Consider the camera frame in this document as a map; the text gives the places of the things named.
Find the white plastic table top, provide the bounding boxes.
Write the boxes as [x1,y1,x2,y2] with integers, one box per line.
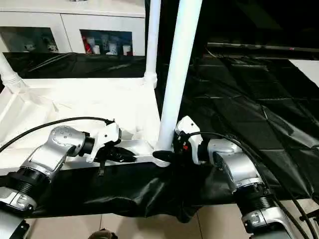
[0,71,173,177]

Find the white plastic table leg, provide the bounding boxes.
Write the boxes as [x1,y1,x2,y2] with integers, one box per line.
[0,36,28,95]
[154,0,203,158]
[143,0,162,88]

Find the dark rounded robot foot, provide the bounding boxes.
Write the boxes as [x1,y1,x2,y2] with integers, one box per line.
[91,230,118,239]

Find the black plastic mat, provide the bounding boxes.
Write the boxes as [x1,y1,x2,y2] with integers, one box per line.
[0,51,319,224]

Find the white blue carton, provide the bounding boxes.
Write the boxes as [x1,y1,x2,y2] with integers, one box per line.
[106,42,118,55]

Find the red box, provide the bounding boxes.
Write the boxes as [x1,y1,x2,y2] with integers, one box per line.
[83,36,93,55]

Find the white glass-door cabinet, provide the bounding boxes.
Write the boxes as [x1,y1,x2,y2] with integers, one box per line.
[0,0,147,57]

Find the large black box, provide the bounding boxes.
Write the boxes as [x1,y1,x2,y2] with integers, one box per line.
[143,0,319,58]

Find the grey flat board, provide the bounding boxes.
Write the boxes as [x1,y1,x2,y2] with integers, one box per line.
[288,59,319,88]

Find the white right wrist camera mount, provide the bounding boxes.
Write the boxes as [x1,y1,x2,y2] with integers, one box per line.
[174,116,204,165]

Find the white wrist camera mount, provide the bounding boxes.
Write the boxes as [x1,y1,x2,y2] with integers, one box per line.
[86,121,122,163]
[174,116,204,165]

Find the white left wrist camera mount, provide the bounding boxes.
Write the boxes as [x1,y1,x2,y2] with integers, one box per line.
[86,121,122,163]

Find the dark horizontal metal rail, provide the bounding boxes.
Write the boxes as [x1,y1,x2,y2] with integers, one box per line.
[206,42,319,53]

